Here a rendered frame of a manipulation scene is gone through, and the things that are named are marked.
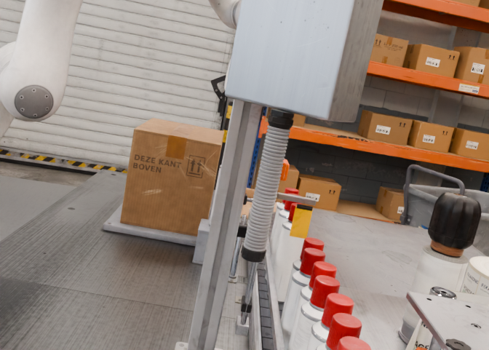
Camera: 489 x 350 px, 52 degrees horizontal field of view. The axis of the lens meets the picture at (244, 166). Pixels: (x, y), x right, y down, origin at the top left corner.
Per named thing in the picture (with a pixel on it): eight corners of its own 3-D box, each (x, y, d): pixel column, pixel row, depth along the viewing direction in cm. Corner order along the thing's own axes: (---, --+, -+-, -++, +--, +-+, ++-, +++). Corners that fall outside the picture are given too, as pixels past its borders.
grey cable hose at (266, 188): (265, 265, 69) (296, 114, 65) (239, 260, 69) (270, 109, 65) (263, 256, 73) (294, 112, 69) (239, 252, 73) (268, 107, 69)
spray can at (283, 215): (287, 288, 111) (307, 200, 108) (265, 284, 111) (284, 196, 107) (286, 279, 117) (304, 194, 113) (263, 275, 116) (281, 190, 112)
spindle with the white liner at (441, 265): (452, 356, 95) (496, 206, 90) (405, 348, 95) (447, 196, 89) (434, 332, 104) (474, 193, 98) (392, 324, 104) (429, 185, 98)
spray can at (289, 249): (292, 305, 103) (313, 211, 99) (267, 301, 103) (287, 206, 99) (289, 295, 108) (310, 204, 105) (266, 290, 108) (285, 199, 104)
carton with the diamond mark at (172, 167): (204, 238, 142) (221, 144, 137) (119, 223, 141) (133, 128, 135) (209, 209, 171) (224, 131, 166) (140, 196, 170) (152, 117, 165)
